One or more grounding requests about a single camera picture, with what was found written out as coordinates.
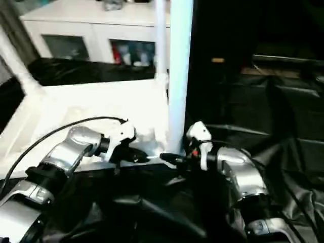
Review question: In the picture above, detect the grey curtain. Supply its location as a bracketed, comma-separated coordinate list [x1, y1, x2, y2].
[0, 0, 31, 76]

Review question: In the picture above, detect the white cabinet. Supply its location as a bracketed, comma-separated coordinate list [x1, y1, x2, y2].
[20, 0, 173, 66]

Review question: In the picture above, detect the silver metal rail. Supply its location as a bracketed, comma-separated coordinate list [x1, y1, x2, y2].
[253, 53, 324, 67]

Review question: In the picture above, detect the white plastic table top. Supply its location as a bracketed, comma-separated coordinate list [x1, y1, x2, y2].
[0, 78, 172, 179]

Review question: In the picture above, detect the red bottle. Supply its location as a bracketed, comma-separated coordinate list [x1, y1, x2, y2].
[113, 43, 124, 64]

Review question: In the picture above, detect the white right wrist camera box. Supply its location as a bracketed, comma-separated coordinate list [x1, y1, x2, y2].
[186, 121, 214, 171]

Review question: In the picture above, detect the white plastic table leg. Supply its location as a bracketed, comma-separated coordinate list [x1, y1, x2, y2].
[154, 0, 171, 86]
[164, 0, 194, 155]
[0, 26, 42, 98]

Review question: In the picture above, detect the black mat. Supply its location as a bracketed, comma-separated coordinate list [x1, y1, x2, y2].
[0, 56, 324, 243]

